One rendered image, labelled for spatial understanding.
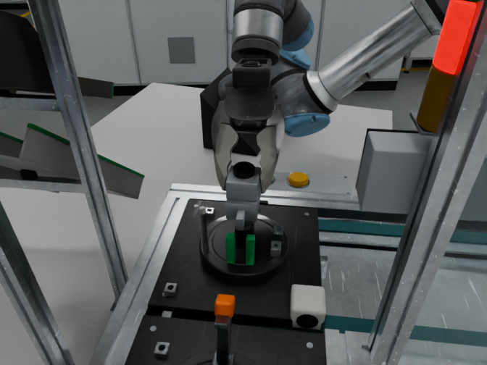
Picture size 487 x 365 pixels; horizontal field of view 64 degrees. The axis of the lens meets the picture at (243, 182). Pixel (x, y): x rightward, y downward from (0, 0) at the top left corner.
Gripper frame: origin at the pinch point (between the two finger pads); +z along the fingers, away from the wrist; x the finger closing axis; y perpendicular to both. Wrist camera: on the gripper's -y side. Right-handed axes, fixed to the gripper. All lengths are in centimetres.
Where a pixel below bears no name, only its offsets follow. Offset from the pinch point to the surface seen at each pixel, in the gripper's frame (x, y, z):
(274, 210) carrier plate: -4.3, 17.1, 3.0
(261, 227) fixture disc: -2.5, 10.4, 6.2
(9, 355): 33.8, 4.8, 28.3
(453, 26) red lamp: -16.7, -25.0, -10.0
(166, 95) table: 38, 81, -37
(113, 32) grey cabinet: 143, 247, -142
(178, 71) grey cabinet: 93, 275, -122
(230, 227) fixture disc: 2.4, 10.1, 6.4
